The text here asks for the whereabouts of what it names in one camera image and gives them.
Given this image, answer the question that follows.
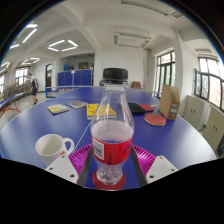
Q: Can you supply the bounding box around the blue table tennis table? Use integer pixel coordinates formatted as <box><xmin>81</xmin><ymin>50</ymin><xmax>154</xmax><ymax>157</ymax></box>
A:
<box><xmin>0</xmin><ymin>91</ymin><xmax>26</xmax><ymax>111</ymax></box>

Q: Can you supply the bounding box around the grey thin book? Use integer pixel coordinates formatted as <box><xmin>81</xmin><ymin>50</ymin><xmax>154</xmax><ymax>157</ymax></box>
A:
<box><xmin>65</xmin><ymin>99</ymin><xmax>90</xmax><ymax>110</ymax></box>

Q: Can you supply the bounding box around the red table tennis paddle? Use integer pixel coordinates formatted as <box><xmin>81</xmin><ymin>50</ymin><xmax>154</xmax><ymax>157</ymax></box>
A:
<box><xmin>138</xmin><ymin>103</ymin><xmax>155</xmax><ymax>113</ymax></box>

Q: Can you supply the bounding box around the dark door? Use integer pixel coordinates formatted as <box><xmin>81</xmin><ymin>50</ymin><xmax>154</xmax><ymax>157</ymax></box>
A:
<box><xmin>44</xmin><ymin>63</ymin><xmax>53</xmax><ymax>88</ymax></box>

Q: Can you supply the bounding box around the low blue court barrier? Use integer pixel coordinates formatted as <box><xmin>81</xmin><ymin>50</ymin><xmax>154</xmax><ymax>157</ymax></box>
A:
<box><xmin>44</xmin><ymin>85</ymin><xmax>94</xmax><ymax>99</ymax></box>

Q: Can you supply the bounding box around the white mug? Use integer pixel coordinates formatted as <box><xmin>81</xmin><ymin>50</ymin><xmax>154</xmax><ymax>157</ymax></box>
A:
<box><xmin>34</xmin><ymin>133</ymin><xmax>75</xmax><ymax>167</ymax></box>

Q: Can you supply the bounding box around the ceiling air conditioner unit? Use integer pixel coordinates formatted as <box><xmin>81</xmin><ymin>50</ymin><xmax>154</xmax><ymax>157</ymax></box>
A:
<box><xmin>113</xmin><ymin>31</ymin><xmax>153</xmax><ymax>49</ymax></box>

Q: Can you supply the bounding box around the yellow book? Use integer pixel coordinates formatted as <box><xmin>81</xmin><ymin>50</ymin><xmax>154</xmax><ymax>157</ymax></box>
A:
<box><xmin>86</xmin><ymin>103</ymin><xmax>118</xmax><ymax>120</ymax></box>

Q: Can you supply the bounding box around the brown cardboard box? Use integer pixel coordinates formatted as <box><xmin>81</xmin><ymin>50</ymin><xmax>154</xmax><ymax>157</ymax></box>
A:
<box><xmin>157</xmin><ymin>83</ymin><xmax>181</xmax><ymax>121</ymax></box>

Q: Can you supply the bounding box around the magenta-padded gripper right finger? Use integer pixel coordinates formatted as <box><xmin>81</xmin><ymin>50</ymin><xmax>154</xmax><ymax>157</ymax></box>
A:
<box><xmin>129</xmin><ymin>143</ymin><xmax>179</xmax><ymax>188</ymax></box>

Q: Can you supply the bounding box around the person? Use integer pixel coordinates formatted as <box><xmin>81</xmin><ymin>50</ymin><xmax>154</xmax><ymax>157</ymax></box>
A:
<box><xmin>27</xmin><ymin>72</ymin><xmax>40</xmax><ymax>107</ymax></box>

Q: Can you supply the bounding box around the group of ceiling lights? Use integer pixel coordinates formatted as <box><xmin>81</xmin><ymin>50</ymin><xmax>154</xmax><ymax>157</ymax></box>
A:
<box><xmin>0</xmin><ymin>22</ymin><xmax>79</xmax><ymax>76</ymax></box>

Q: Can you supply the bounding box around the tall black-framed window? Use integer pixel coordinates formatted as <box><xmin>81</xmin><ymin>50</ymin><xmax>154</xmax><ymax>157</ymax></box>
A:
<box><xmin>154</xmin><ymin>50</ymin><xmax>177</xmax><ymax>94</ymax></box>

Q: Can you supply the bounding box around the blue partition screen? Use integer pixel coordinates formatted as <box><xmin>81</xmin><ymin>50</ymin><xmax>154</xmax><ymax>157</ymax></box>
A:
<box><xmin>57</xmin><ymin>69</ymin><xmax>93</xmax><ymax>87</ymax></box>

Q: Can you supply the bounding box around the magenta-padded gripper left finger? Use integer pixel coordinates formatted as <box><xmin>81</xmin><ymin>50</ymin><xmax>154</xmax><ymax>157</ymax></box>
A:
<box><xmin>44</xmin><ymin>143</ymin><xmax>95</xmax><ymax>188</ymax></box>

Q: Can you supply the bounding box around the clear red-labelled drink bottle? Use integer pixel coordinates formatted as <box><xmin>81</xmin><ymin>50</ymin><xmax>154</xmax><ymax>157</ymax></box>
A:
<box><xmin>89</xmin><ymin>67</ymin><xmax>135</xmax><ymax>186</ymax></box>

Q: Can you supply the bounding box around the red paddle with tan edge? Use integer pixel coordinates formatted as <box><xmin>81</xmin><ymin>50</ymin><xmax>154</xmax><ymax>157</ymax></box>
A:
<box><xmin>143</xmin><ymin>112</ymin><xmax>167</xmax><ymax>127</ymax></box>

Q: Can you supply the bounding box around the large black-framed window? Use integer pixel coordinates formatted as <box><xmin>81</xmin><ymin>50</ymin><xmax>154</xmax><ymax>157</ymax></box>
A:
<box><xmin>194</xmin><ymin>57</ymin><xmax>224</xmax><ymax>111</ymax></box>

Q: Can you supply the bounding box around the beige two-door cabinet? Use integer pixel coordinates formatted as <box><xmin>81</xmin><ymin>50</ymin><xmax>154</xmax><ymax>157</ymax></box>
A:
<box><xmin>202</xmin><ymin>105</ymin><xmax>224</xmax><ymax>146</ymax></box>
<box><xmin>182</xmin><ymin>95</ymin><xmax>206</xmax><ymax>131</ymax></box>

